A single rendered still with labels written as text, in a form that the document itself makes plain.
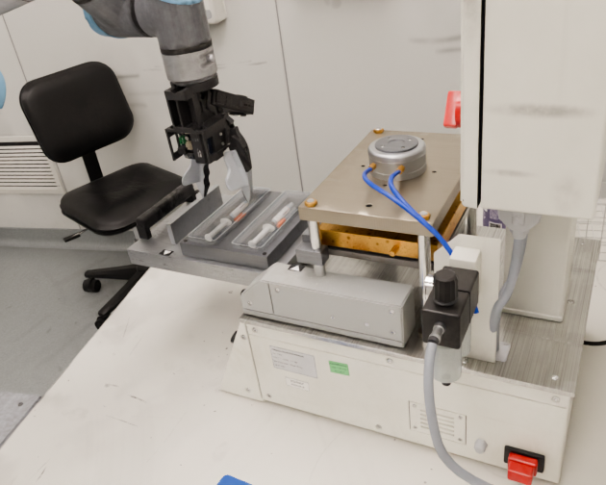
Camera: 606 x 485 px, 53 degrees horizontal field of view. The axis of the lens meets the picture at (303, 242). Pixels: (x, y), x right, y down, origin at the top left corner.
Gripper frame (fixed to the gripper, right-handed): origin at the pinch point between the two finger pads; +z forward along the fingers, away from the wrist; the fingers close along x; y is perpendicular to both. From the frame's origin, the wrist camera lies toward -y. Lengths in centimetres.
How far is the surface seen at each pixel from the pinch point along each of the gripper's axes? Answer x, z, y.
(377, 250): 30.4, 0.4, 10.2
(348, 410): 26.6, 24.9, 17.0
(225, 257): 4.6, 6.0, 10.0
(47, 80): -140, 11, -86
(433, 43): -6, 14, -141
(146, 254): -11.1, 7.4, 11.0
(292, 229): 12.3, 4.8, 1.4
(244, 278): 8.2, 8.7, 11.0
